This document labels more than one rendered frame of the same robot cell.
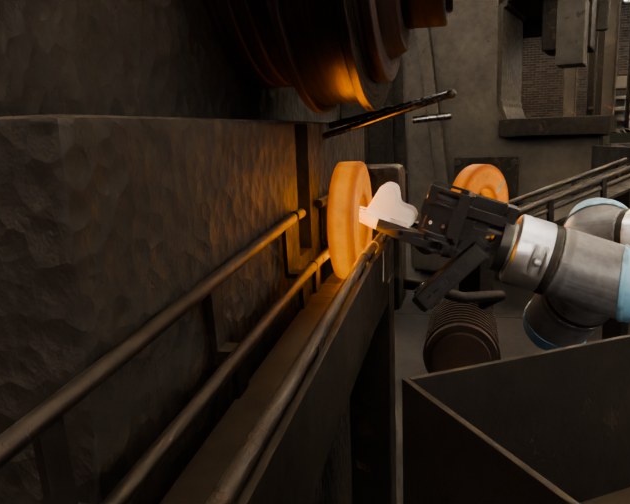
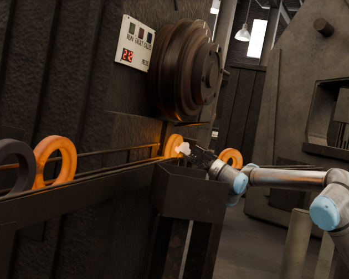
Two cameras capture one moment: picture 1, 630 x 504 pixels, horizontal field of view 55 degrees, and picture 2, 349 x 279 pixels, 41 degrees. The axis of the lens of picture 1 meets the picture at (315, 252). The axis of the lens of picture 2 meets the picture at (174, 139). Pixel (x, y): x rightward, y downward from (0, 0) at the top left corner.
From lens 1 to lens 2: 1.41 m
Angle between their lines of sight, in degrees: 11
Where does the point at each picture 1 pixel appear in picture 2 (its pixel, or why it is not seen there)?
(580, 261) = (226, 172)
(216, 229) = (134, 138)
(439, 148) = (270, 149)
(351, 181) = (174, 139)
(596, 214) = (249, 168)
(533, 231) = (217, 163)
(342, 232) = (168, 151)
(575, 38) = (344, 109)
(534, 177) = not seen: hidden behind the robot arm
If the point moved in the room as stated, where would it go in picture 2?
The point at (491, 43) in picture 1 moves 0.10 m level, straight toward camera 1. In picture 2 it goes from (307, 101) to (306, 100)
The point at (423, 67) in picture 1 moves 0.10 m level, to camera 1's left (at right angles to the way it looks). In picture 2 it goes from (271, 105) to (261, 103)
